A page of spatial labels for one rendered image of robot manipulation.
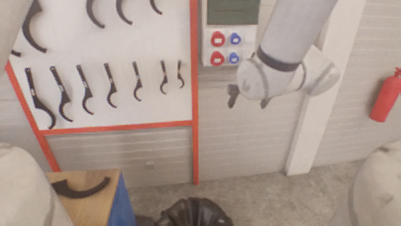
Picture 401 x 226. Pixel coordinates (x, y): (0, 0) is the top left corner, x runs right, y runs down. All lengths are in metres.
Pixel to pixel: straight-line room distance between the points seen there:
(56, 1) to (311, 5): 1.58
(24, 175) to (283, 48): 0.38
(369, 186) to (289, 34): 0.23
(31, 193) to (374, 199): 0.33
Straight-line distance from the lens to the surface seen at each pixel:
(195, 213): 1.53
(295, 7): 0.34
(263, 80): 0.39
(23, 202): 0.25
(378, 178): 0.26
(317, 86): 0.49
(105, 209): 1.23
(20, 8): 0.47
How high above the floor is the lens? 1.89
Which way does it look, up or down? 28 degrees down
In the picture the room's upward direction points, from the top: straight up
